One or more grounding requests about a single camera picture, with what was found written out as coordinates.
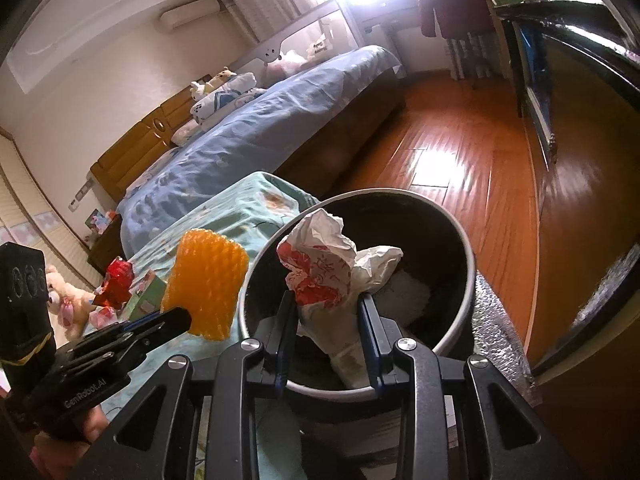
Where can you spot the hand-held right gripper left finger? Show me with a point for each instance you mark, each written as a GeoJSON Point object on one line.
{"type": "Point", "coordinates": [285, 335]}

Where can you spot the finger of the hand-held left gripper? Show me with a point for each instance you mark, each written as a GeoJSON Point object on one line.
{"type": "Point", "coordinates": [142, 324]}
{"type": "Point", "coordinates": [172, 321]}

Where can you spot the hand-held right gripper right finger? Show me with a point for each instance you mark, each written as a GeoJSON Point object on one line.
{"type": "Point", "coordinates": [370, 335]}

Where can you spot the small green pink box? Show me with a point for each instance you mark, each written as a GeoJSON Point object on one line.
{"type": "Point", "coordinates": [145, 296]}

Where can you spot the pink snack packet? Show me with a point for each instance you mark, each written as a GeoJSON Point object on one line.
{"type": "Point", "coordinates": [104, 316]}

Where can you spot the red snack packet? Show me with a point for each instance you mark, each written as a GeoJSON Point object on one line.
{"type": "Point", "coordinates": [117, 280]}

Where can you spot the large orange foam net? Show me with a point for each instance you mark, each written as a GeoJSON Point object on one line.
{"type": "Point", "coordinates": [210, 280]}

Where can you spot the white red plastic bag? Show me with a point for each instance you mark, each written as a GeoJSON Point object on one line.
{"type": "Point", "coordinates": [320, 265]}

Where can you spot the round black trash bin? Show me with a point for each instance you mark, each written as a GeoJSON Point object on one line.
{"type": "Point", "coordinates": [440, 260]}

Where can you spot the person's left hand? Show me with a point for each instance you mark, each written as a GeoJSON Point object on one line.
{"type": "Point", "coordinates": [90, 422]}

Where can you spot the cream teddy bear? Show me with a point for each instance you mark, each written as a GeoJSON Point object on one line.
{"type": "Point", "coordinates": [67, 302]}

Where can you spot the dark wooden nightstand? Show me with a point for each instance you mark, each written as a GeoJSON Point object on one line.
{"type": "Point", "coordinates": [105, 247]}

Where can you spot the cream sliding wardrobe door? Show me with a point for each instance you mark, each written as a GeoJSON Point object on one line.
{"type": "Point", "coordinates": [35, 200]}

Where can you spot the silver foil mat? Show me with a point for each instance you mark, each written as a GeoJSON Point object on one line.
{"type": "Point", "coordinates": [505, 340]}

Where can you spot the flat blue white pillow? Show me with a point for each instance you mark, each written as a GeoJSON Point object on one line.
{"type": "Point", "coordinates": [145, 177]}

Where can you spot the brown wooden headboard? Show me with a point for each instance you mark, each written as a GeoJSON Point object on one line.
{"type": "Point", "coordinates": [140, 145]}

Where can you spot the white floral pillow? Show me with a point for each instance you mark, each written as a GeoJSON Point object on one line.
{"type": "Point", "coordinates": [187, 131]}

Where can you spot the bed with blue sheet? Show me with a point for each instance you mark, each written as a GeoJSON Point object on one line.
{"type": "Point", "coordinates": [260, 135]}

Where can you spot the blue white printed cushion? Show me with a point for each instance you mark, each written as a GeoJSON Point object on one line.
{"type": "Point", "coordinates": [235, 105]}
{"type": "Point", "coordinates": [225, 95]}

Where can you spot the white plush toy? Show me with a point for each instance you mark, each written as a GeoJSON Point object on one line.
{"type": "Point", "coordinates": [197, 90]}

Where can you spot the yellow plush toy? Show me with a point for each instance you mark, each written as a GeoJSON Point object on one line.
{"type": "Point", "coordinates": [223, 76]}

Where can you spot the black glossy cabinet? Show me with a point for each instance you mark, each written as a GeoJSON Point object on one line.
{"type": "Point", "coordinates": [590, 185]}

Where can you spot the pink plush toy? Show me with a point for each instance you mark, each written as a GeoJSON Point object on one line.
{"type": "Point", "coordinates": [287, 64]}

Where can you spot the white air conditioner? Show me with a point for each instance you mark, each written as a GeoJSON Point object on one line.
{"type": "Point", "coordinates": [190, 12]}

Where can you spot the grey patterned curtain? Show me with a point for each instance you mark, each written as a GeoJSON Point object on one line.
{"type": "Point", "coordinates": [265, 0]}

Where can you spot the small photo frame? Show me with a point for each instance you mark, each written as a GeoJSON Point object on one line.
{"type": "Point", "coordinates": [97, 220]}

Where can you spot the wall switch panel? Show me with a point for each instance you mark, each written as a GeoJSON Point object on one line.
{"type": "Point", "coordinates": [79, 197]}

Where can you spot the grey bed guard rail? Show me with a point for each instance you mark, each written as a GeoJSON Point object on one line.
{"type": "Point", "coordinates": [300, 30]}

